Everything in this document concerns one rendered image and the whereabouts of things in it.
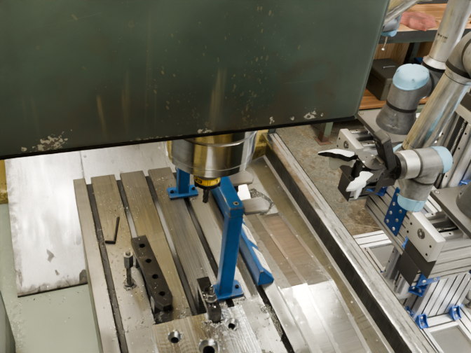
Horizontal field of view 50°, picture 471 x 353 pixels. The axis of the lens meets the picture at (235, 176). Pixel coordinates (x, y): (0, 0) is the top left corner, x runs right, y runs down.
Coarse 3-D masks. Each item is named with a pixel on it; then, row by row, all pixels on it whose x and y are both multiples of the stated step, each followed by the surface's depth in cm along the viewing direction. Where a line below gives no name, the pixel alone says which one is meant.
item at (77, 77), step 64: (0, 0) 53; (64, 0) 55; (128, 0) 58; (192, 0) 60; (256, 0) 63; (320, 0) 66; (384, 0) 69; (0, 64) 57; (64, 64) 60; (128, 64) 62; (192, 64) 65; (256, 64) 69; (320, 64) 72; (0, 128) 62; (64, 128) 65; (128, 128) 68; (192, 128) 71; (256, 128) 76
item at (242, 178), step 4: (240, 172) 134; (244, 172) 134; (248, 172) 134; (228, 176) 132; (232, 176) 132; (236, 176) 132; (240, 176) 133; (244, 176) 133; (248, 176) 133; (252, 176) 133; (232, 180) 131; (236, 180) 131; (240, 180) 131; (244, 180) 132; (248, 180) 132; (252, 180) 132; (236, 184) 130; (240, 184) 130; (244, 184) 131
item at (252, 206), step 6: (252, 198) 126; (258, 198) 126; (246, 204) 124; (252, 204) 124; (258, 204) 125; (264, 204) 125; (246, 210) 122; (252, 210) 123; (258, 210) 123; (264, 210) 123
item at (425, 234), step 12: (420, 216) 162; (408, 228) 166; (420, 228) 160; (432, 228) 158; (444, 228) 162; (456, 228) 163; (420, 240) 161; (432, 240) 155; (444, 240) 154; (456, 240) 157; (468, 240) 159; (420, 252) 162; (432, 252) 156; (444, 252) 158; (456, 252) 161; (468, 252) 163
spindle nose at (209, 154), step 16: (176, 144) 83; (192, 144) 81; (208, 144) 81; (224, 144) 81; (240, 144) 83; (176, 160) 86; (192, 160) 83; (208, 160) 83; (224, 160) 83; (240, 160) 85; (208, 176) 85
